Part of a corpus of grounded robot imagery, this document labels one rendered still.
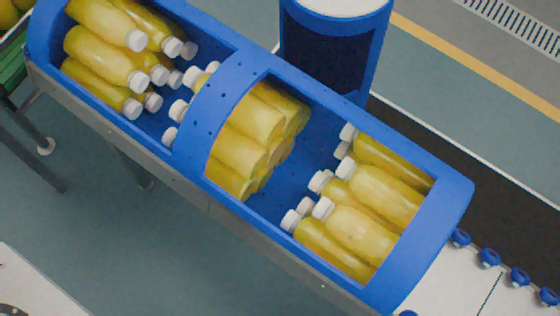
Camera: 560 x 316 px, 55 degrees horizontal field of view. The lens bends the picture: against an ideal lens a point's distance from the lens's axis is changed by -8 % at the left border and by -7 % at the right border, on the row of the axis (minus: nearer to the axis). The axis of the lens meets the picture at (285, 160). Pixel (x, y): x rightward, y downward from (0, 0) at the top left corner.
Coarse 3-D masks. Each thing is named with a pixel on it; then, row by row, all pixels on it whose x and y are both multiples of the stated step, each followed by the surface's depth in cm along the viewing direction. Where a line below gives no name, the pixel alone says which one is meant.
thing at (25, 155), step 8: (0, 128) 162; (0, 136) 164; (8, 136) 167; (8, 144) 169; (16, 144) 173; (16, 152) 175; (24, 152) 179; (24, 160) 182; (32, 160) 186; (32, 168) 189; (40, 168) 193; (40, 176) 196; (48, 176) 201; (56, 184) 209; (64, 184) 214
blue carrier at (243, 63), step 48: (48, 0) 102; (144, 0) 123; (48, 48) 114; (240, 48) 100; (192, 96) 124; (240, 96) 94; (336, 96) 99; (144, 144) 105; (192, 144) 96; (336, 144) 116; (384, 144) 94; (288, 192) 117; (432, 192) 89; (288, 240) 96; (432, 240) 86; (384, 288) 89
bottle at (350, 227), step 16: (336, 208) 98; (352, 208) 98; (336, 224) 96; (352, 224) 96; (368, 224) 96; (336, 240) 98; (352, 240) 95; (368, 240) 95; (384, 240) 95; (368, 256) 95; (384, 256) 94
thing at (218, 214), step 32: (64, 96) 134; (96, 128) 134; (192, 192) 125; (224, 224) 126; (448, 256) 115; (320, 288) 119; (416, 288) 113; (448, 288) 113; (480, 288) 113; (512, 288) 113
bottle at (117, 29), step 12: (72, 0) 108; (84, 0) 107; (96, 0) 107; (72, 12) 108; (84, 12) 107; (96, 12) 106; (108, 12) 106; (120, 12) 106; (84, 24) 108; (96, 24) 106; (108, 24) 105; (120, 24) 105; (132, 24) 107; (108, 36) 106; (120, 36) 106
